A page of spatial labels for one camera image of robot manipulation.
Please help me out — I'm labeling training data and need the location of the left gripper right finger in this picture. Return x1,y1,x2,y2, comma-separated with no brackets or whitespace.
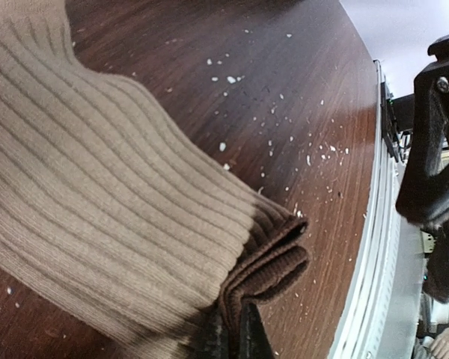
395,35,449,303

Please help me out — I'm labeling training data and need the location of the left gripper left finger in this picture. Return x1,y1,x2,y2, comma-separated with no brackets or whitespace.
239,304,275,359

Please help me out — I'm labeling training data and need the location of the tan ribbed sock pair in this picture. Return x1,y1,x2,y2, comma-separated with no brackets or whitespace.
0,1,308,358

